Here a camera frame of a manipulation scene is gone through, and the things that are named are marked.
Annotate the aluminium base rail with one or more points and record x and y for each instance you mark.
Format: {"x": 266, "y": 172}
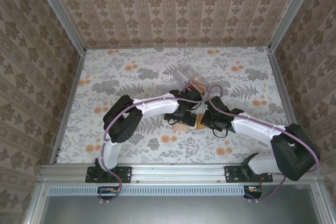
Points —
{"x": 178, "y": 172}

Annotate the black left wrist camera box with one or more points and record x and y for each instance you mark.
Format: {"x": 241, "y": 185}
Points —
{"x": 194, "y": 96}

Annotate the grey metal panel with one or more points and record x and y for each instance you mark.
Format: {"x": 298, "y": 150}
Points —
{"x": 183, "y": 211}

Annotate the floral patterned table cover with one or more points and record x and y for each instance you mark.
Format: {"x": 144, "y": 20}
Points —
{"x": 118, "y": 142}

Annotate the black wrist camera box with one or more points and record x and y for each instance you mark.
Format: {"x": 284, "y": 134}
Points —
{"x": 194, "y": 96}
{"x": 219, "y": 104}

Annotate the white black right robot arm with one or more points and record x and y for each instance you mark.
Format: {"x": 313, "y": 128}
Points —
{"x": 252, "y": 129}

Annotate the clear acrylic card stand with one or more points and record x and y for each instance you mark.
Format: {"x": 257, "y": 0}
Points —
{"x": 183, "y": 73}

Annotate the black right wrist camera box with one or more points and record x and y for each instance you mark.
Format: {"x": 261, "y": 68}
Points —
{"x": 219, "y": 104}

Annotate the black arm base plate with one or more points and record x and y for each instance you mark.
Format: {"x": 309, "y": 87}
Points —
{"x": 232, "y": 174}
{"x": 124, "y": 174}

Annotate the aluminium frame post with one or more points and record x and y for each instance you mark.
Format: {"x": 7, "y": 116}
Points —
{"x": 60, "y": 11}
{"x": 291, "y": 11}

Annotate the black card with red circle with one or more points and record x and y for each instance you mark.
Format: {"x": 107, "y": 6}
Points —
{"x": 193, "y": 87}

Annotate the aluminium side frame beam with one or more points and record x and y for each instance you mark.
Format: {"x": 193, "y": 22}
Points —
{"x": 282, "y": 87}
{"x": 68, "y": 106}

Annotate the orange credit card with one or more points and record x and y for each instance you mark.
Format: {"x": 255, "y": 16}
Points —
{"x": 199, "y": 81}

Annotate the thin aluminium frame beam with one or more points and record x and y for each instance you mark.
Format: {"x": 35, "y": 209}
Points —
{"x": 183, "y": 48}

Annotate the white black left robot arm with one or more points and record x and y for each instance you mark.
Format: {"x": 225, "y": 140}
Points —
{"x": 157, "y": 108}

